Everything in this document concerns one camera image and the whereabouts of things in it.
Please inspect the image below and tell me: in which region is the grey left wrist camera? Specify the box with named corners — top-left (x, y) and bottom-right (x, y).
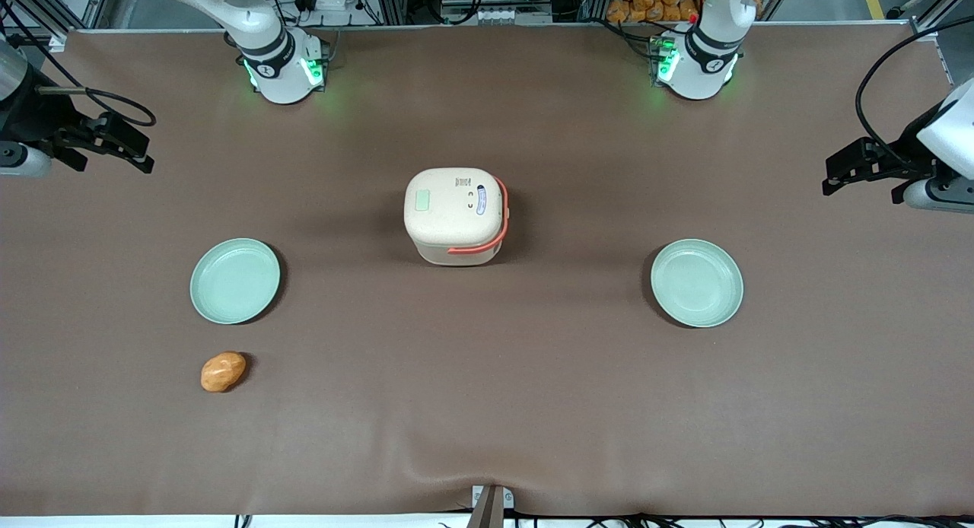
top-left (902, 176), bottom-right (974, 215)

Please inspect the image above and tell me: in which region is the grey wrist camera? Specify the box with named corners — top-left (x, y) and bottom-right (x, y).
top-left (902, 176), bottom-right (974, 215)
top-left (0, 143), bottom-right (53, 180)

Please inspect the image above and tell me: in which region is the grey electronics box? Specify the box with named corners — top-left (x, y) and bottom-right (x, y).
top-left (440, 0), bottom-right (554, 25)

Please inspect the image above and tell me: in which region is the brown table mat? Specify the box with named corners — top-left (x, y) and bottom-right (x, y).
top-left (0, 24), bottom-right (974, 518)

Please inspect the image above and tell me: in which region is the beige rice cooker orange handle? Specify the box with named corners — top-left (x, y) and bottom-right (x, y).
top-left (403, 167), bottom-right (510, 268)

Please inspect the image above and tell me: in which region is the bag of orange bread rolls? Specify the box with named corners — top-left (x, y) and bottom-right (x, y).
top-left (606, 0), bottom-right (702, 25)

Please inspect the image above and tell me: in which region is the aluminium frame profile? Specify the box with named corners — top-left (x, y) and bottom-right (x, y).
top-left (896, 0), bottom-right (974, 42)
top-left (0, 0), bottom-right (71, 51)

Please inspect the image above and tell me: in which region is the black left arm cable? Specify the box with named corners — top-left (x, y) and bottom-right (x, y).
top-left (855, 16), bottom-right (974, 172)

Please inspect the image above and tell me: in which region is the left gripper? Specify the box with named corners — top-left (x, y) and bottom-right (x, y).
top-left (821, 79), bottom-right (974, 197)

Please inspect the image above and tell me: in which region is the pale green round plate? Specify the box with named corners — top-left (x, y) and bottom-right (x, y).
top-left (189, 238), bottom-right (282, 326)
top-left (650, 239), bottom-right (745, 329)

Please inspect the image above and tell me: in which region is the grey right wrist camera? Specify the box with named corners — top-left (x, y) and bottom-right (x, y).
top-left (0, 143), bottom-right (53, 180)

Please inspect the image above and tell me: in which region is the orange-brown bread roll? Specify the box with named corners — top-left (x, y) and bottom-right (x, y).
top-left (200, 351), bottom-right (248, 394)

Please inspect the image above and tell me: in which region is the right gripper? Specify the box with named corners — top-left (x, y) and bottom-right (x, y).
top-left (0, 37), bottom-right (156, 174)

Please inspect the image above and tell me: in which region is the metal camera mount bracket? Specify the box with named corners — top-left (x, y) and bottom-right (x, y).
top-left (466, 484), bottom-right (515, 528)

